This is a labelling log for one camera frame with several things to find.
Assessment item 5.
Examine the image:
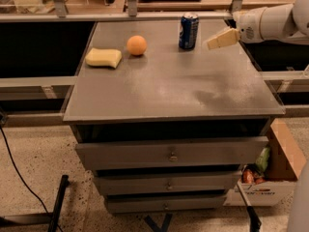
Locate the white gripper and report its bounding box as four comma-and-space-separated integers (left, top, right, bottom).
207, 7, 266, 50

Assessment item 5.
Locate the blue pepsi can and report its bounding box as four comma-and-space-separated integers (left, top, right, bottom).
179, 13, 199, 50

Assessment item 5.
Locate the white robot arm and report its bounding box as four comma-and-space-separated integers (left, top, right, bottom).
207, 0, 309, 232

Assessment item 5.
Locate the orange ball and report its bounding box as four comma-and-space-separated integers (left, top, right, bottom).
126, 35, 147, 56

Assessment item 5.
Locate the grey drawer cabinet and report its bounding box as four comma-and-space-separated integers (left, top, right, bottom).
64, 20, 283, 201

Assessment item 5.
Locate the green snack bag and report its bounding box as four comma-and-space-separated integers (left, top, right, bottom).
255, 147, 270, 173

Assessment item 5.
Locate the yellow sponge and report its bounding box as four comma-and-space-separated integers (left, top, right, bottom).
85, 48, 122, 69

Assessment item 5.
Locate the middle grey drawer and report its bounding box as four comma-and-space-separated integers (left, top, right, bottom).
94, 171, 240, 196

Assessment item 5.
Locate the grey drawer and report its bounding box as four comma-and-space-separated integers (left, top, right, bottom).
94, 171, 240, 196
104, 194, 226, 214
75, 136, 268, 170

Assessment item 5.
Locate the cardboard box with snacks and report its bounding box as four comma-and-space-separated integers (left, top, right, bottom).
223, 119, 307, 207

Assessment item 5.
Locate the top grey drawer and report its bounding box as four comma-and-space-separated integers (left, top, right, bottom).
75, 136, 268, 170

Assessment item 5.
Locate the black stick near box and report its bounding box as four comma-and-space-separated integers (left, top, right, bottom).
237, 182, 262, 232

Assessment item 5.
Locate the bottom grey drawer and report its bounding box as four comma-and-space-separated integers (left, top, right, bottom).
104, 194, 226, 214

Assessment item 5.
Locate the black metal stand leg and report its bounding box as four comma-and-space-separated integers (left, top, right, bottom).
0, 175, 70, 232

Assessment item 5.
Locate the metal railing frame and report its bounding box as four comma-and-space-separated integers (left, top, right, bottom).
0, 0, 309, 24

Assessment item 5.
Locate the black cable on floor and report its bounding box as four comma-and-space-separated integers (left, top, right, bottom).
0, 126, 64, 232

